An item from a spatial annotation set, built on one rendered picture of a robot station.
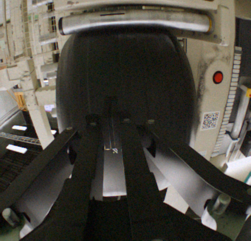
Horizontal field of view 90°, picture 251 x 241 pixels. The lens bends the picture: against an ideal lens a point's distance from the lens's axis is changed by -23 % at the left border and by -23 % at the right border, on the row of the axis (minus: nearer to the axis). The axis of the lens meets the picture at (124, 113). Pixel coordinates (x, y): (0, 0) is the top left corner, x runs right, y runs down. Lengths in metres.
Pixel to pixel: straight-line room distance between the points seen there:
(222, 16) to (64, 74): 0.35
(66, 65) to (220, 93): 0.47
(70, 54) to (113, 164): 0.23
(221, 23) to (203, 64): 0.17
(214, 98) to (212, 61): 0.13
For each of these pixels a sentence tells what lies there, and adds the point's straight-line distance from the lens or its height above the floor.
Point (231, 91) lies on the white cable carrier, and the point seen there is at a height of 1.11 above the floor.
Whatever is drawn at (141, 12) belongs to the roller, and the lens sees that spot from 0.35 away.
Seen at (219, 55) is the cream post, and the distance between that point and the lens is 0.53.
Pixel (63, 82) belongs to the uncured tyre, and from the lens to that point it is 0.31.
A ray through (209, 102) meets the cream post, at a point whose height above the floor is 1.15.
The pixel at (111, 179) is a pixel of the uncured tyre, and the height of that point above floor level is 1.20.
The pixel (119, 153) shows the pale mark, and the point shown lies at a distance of 0.30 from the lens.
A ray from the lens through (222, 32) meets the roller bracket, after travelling 0.39.
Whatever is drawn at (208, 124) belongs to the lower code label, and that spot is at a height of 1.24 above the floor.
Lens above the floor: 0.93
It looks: 29 degrees up
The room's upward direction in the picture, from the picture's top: 177 degrees clockwise
